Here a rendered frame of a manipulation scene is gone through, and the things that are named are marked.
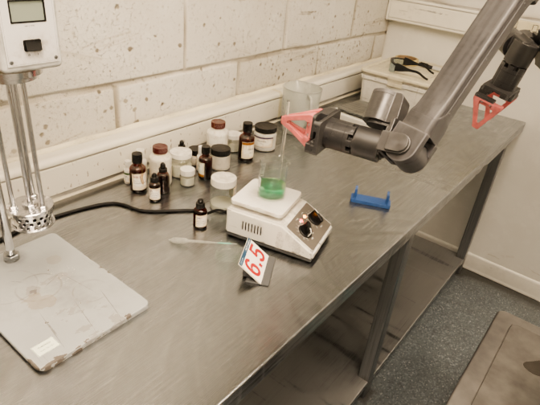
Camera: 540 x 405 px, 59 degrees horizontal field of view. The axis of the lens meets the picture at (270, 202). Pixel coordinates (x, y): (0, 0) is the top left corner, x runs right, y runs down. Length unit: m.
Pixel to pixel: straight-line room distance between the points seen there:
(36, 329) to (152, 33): 0.75
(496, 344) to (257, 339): 0.92
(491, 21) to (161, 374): 0.76
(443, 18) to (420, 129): 1.40
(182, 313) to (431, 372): 1.25
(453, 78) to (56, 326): 0.76
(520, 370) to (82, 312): 1.14
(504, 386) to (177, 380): 0.94
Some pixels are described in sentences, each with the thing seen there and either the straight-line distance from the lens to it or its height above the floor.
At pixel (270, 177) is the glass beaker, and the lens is 0.97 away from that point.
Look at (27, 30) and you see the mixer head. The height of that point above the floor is 1.20.
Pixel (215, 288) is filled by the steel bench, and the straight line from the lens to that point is 0.90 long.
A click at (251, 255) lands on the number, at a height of 0.78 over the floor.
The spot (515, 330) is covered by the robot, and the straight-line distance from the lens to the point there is 1.65.
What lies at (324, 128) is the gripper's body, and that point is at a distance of 0.89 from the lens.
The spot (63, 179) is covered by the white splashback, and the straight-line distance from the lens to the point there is 1.17.
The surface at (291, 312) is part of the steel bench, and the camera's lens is 0.87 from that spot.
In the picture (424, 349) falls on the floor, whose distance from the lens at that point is 2.00.
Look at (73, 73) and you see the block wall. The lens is 1.17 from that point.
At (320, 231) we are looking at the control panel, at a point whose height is 0.79.
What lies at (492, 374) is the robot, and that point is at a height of 0.36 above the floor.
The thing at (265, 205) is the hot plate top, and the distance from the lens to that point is 0.99.
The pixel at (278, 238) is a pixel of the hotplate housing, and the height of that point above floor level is 0.79.
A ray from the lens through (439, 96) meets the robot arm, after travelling 0.87.
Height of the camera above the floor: 1.33
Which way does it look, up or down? 30 degrees down
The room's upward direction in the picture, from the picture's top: 6 degrees clockwise
